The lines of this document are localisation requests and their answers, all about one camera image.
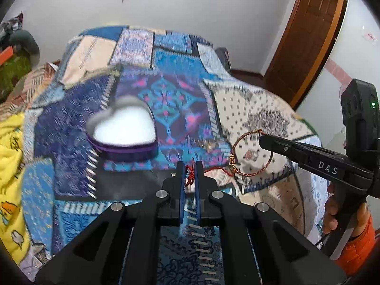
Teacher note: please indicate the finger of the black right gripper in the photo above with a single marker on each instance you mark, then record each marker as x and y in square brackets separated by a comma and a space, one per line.
[316, 160]

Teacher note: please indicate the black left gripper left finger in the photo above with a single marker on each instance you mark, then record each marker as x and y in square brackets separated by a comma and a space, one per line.
[180, 176]

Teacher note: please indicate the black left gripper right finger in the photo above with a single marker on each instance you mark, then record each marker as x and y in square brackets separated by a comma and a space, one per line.
[199, 191]

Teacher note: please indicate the orange sleeve forearm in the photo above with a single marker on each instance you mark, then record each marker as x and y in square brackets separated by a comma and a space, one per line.
[356, 251]

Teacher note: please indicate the right hand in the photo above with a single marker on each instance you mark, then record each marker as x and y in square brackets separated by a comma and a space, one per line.
[331, 209]

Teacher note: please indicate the blue patchwork bedspread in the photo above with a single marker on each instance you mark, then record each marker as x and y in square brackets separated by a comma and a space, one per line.
[202, 113]

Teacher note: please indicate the brown wooden door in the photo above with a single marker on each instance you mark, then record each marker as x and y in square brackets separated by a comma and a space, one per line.
[304, 47]

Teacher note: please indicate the dark grey bag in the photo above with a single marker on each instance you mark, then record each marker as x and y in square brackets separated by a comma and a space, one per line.
[223, 55]

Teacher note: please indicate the yellow cartoon blanket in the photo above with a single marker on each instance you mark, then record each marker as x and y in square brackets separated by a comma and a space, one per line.
[14, 234]

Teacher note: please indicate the green patterned bag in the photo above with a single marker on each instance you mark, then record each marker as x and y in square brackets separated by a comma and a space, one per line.
[12, 71]

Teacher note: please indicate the orange box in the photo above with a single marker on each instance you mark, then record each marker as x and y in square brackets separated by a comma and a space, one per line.
[6, 54]

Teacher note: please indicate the pile of clothes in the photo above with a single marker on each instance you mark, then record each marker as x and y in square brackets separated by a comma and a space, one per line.
[14, 35]

